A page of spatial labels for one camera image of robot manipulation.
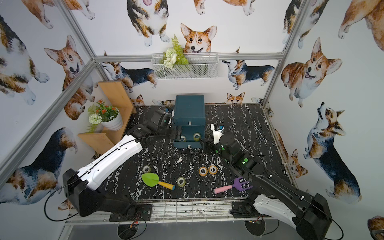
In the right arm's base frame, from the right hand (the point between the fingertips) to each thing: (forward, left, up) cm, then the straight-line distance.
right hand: (208, 134), depth 74 cm
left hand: (+6, +17, 0) cm, 18 cm away
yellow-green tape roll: (+9, +7, -16) cm, 19 cm away
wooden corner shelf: (+36, +62, -8) cm, 72 cm away
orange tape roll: (-9, +3, -25) cm, 27 cm away
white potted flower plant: (+19, +61, -8) cm, 65 cm away
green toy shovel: (-15, +32, -23) cm, 42 cm away
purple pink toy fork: (-17, -16, -26) cm, 35 cm away
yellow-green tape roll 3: (-8, +36, -23) cm, 44 cm away
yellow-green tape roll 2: (+7, +15, -16) cm, 23 cm away
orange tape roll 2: (-9, -3, -25) cm, 26 cm away
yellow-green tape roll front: (-15, +15, -24) cm, 33 cm away
